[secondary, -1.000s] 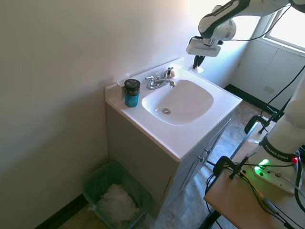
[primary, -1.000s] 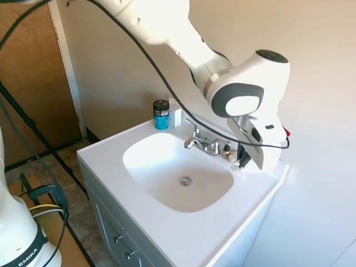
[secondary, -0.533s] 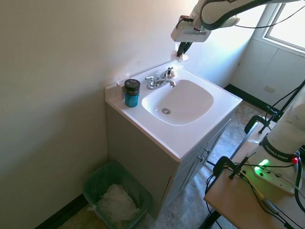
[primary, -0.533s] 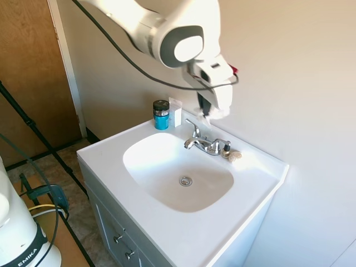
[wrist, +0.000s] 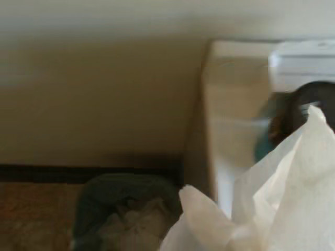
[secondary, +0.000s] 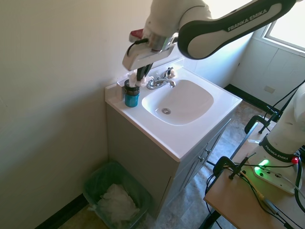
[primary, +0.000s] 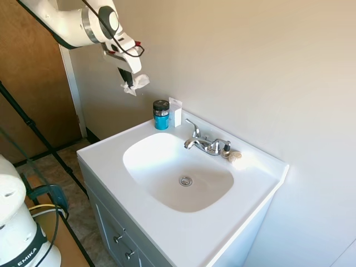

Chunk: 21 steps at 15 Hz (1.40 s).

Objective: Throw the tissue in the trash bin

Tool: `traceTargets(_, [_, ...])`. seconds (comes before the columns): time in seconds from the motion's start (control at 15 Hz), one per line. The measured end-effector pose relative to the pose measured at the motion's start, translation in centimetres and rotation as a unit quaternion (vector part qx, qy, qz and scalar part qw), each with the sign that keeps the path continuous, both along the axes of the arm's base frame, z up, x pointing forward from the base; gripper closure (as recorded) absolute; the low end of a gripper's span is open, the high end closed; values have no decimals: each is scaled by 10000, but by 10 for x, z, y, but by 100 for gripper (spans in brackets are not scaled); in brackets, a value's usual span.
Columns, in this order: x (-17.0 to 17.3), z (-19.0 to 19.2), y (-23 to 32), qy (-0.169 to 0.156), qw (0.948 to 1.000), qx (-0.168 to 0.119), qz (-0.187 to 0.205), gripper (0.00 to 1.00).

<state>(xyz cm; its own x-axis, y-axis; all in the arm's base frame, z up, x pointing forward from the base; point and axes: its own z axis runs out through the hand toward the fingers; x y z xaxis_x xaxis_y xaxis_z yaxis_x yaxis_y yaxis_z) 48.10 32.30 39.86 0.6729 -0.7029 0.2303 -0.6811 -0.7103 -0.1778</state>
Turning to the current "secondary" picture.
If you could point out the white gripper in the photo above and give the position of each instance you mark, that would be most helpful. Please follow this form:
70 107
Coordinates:
138 57

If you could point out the white tissue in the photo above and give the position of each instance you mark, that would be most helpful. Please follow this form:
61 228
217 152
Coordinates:
132 78

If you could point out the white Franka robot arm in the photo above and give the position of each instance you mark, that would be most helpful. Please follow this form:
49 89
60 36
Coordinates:
166 14

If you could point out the green trash bin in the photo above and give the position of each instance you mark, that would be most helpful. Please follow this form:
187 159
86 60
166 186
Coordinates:
100 176

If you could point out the beige crumpled paper wad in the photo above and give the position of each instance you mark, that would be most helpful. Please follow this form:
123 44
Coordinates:
172 74

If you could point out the teal jar with black lid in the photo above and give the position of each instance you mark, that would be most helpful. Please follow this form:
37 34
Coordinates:
131 99

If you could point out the chrome sink drain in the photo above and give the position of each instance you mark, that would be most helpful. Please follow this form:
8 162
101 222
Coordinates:
166 110

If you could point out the white sink vanity top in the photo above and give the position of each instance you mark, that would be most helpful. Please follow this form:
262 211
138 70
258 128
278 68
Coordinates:
190 128

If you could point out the grey vanity cabinet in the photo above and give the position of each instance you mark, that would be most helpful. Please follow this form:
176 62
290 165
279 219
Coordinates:
143 152

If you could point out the silver cabinet knob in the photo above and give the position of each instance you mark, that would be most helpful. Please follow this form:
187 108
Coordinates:
201 159
207 151

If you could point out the black C-clamp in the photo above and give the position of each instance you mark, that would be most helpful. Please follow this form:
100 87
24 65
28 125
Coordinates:
222 162
253 120

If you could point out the crumpled clear plastic bag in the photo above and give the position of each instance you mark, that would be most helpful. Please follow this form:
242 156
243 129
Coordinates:
116 202

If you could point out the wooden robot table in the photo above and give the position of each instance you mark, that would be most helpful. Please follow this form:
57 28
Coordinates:
233 202

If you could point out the red emergency stop button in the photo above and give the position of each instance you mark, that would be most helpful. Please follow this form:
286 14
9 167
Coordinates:
295 160

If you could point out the red black wrist camera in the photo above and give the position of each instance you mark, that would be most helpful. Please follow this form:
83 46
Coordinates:
136 34

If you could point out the white wall outlet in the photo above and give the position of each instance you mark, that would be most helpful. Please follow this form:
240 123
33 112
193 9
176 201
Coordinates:
269 89

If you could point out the window with white frame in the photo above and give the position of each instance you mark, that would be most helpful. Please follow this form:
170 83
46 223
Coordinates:
288 31

